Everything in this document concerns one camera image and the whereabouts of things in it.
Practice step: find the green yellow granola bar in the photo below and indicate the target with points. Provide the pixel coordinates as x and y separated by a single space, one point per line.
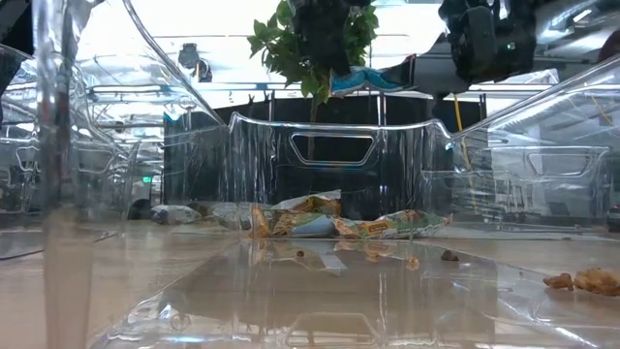
387 227
315 203

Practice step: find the clear plastic tray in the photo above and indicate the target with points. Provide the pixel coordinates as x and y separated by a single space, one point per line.
104 145
508 184
261 165

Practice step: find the green plant in black pot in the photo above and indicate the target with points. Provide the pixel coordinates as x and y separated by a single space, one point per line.
286 53

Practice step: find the blue red granola bar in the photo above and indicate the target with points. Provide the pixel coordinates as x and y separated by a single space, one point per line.
358 82

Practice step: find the small black device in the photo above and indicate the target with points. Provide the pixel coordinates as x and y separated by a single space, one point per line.
189 55

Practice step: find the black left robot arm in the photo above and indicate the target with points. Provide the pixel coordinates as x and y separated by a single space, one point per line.
17 29

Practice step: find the dark silver granola bar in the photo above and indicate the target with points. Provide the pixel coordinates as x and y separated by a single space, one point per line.
232 215

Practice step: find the black round object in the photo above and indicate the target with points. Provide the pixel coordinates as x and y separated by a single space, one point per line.
140 209

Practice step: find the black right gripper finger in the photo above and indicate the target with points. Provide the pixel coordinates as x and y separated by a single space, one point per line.
329 34
431 72

